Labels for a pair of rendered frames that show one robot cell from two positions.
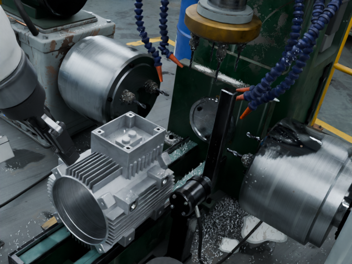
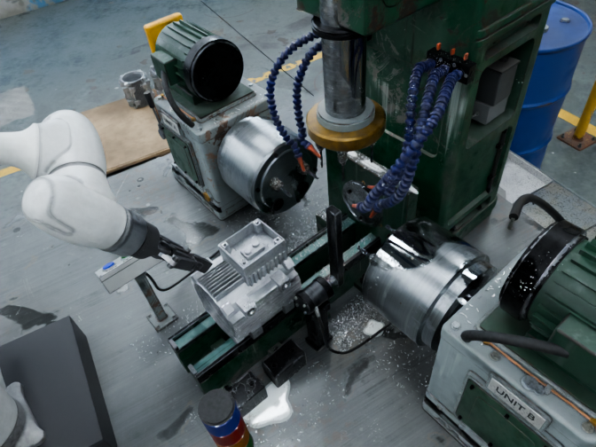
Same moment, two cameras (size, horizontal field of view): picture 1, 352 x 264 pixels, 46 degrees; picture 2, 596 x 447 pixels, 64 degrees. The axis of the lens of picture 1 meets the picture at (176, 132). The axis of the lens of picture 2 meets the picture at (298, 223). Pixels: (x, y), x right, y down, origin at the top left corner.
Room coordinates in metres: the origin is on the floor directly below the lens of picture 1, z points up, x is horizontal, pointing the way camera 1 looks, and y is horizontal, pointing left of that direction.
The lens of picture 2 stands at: (0.07, -0.30, 1.96)
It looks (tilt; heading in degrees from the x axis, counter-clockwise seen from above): 46 degrees down; 24
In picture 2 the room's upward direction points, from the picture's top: 8 degrees counter-clockwise
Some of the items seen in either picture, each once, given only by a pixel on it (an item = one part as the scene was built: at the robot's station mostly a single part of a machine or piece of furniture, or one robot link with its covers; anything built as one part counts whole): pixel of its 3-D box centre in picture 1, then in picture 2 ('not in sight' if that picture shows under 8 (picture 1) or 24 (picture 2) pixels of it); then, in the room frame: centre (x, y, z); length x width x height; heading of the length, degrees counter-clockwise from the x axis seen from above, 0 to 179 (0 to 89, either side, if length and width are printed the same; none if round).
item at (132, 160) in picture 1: (128, 144); (253, 252); (0.70, 0.09, 1.11); 0.12 x 0.11 x 0.07; 150
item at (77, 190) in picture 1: (112, 187); (247, 286); (0.66, 0.11, 1.02); 0.20 x 0.19 x 0.19; 150
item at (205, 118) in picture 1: (210, 122); (361, 204); (1.00, -0.09, 1.02); 0.15 x 0.02 x 0.15; 58
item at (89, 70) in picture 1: (99, 77); (257, 157); (1.11, 0.26, 1.04); 0.37 x 0.25 x 0.25; 58
